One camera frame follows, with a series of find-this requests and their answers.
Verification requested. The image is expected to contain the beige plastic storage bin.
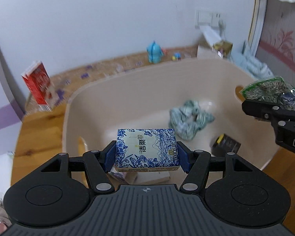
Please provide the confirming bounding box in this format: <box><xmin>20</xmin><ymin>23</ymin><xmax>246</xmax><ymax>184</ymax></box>
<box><xmin>62</xmin><ymin>59</ymin><xmax>278</xmax><ymax>169</ymax></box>

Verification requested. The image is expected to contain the white purple flat board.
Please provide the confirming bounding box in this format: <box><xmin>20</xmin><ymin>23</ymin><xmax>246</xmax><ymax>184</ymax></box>
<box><xmin>0</xmin><ymin>60</ymin><xmax>24</xmax><ymax>155</ymax></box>

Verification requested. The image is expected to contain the red white milk carton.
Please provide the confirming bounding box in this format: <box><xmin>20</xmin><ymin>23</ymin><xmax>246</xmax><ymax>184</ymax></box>
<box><xmin>21</xmin><ymin>61</ymin><xmax>58</xmax><ymax>111</ymax></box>

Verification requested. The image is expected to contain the bag of green tea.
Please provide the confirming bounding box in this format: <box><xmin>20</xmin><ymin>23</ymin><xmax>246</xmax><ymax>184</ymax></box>
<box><xmin>240</xmin><ymin>76</ymin><xmax>295</xmax><ymax>110</ymax></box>

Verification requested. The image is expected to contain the white paper box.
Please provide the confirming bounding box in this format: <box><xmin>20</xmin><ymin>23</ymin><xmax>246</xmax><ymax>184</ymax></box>
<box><xmin>197</xmin><ymin>25</ymin><xmax>222</xmax><ymax>59</ymax></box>

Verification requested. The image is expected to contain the Hello Kitty small box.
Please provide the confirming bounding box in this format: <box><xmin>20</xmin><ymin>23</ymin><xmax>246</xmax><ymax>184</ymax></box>
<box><xmin>108</xmin><ymin>171</ymin><xmax>138</xmax><ymax>184</ymax></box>

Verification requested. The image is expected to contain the small black box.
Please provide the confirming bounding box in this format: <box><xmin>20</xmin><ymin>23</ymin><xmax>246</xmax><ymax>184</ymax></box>
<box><xmin>211</xmin><ymin>134</ymin><xmax>241</xmax><ymax>157</ymax></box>

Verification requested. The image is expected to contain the blue toy figure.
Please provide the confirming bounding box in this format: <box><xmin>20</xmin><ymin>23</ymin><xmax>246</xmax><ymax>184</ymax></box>
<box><xmin>147</xmin><ymin>41</ymin><xmax>163</xmax><ymax>64</ymax></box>

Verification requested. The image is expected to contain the wall switch and socket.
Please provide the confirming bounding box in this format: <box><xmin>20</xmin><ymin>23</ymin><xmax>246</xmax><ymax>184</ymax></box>
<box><xmin>195</xmin><ymin>10</ymin><xmax>227</xmax><ymax>29</ymax></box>

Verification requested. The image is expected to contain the green plaid scrunchie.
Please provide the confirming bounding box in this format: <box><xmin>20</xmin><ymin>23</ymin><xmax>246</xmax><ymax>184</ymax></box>
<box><xmin>169</xmin><ymin>100</ymin><xmax>215</xmax><ymax>141</ymax></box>

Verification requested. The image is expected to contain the light blue bedding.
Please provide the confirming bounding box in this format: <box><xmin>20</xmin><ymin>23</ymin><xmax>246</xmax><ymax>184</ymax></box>
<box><xmin>230</xmin><ymin>52</ymin><xmax>273</xmax><ymax>79</ymax></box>

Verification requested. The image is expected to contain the olive gold packet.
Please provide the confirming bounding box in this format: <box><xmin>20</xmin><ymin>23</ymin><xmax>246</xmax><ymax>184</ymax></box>
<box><xmin>213</xmin><ymin>40</ymin><xmax>233</xmax><ymax>59</ymax></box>

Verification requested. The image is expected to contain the white box blue ring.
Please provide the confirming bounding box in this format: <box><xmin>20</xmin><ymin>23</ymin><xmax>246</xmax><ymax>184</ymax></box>
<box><xmin>135</xmin><ymin>171</ymin><xmax>171</xmax><ymax>185</ymax></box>

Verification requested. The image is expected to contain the blue white porcelain-pattern box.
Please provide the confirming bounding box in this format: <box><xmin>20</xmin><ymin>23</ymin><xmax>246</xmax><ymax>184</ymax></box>
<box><xmin>114</xmin><ymin>128</ymin><xmax>180</xmax><ymax>172</ymax></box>

